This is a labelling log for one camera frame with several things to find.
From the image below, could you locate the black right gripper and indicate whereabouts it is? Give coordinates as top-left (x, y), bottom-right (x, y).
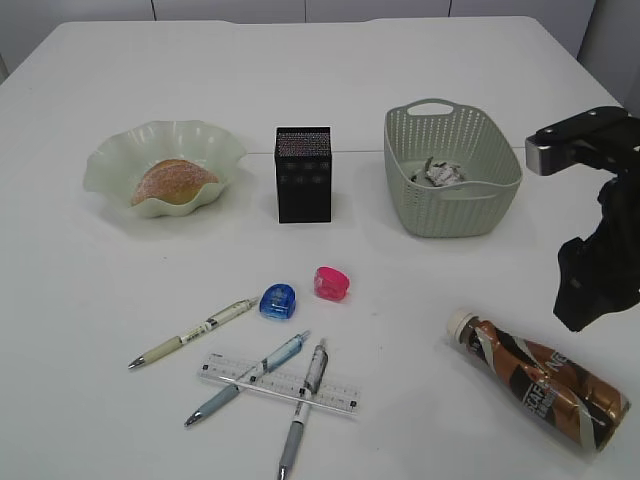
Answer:
top-left (552, 144), bottom-right (640, 333)

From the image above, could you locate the brown Nescafe coffee bottle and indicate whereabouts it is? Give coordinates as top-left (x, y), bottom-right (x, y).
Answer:
top-left (447, 310), bottom-right (631, 453)

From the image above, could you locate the paper with brown strip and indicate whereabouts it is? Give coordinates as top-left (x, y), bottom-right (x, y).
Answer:
top-left (423, 157), bottom-right (465, 187)

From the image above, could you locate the golden bread loaf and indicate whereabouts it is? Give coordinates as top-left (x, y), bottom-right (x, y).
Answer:
top-left (131, 159), bottom-right (219, 206)

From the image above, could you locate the pale green woven plastic basket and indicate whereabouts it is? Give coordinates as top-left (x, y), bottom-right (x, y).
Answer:
top-left (384, 99), bottom-right (522, 238)

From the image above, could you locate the pink pencil sharpener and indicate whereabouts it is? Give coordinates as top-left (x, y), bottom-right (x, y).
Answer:
top-left (314, 266), bottom-right (350, 301)

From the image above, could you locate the grey patterned ballpoint pen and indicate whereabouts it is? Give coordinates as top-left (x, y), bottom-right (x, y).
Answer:
top-left (277, 338), bottom-right (329, 480)

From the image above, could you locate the black mesh pen holder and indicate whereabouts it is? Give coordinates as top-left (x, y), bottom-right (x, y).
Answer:
top-left (274, 127), bottom-right (332, 224)

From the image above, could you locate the blue pencil sharpener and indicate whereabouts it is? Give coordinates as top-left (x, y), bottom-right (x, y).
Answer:
top-left (259, 283), bottom-right (296, 321)

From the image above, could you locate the light blue ballpoint pen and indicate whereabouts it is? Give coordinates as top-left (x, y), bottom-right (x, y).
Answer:
top-left (184, 330), bottom-right (311, 428)

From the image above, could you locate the cream white ballpoint pen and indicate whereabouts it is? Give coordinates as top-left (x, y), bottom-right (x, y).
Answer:
top-left (128, 297), bottom-right (259, 370)

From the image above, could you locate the clear plastic ruler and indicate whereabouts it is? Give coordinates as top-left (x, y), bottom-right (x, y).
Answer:
top-left (198, 353), bottom-right (362, 415)

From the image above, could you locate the pale green wavy glass bowl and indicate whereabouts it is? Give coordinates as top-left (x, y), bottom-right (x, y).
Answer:
top-left (83, 120), bottom-right (246, 218)

